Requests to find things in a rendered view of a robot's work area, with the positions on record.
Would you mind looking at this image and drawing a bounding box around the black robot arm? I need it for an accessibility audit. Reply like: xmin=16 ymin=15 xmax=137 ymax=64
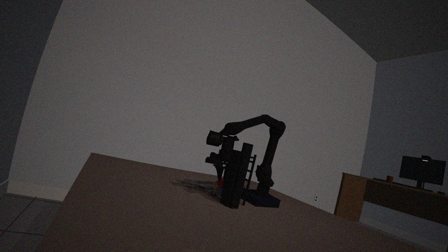
xmin=206 ymin=114 xmax=286 ymax=197

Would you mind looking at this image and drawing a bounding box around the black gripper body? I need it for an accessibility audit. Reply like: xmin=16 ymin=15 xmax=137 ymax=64
xmin=205 ymin=147 xmax=233 ymax=167

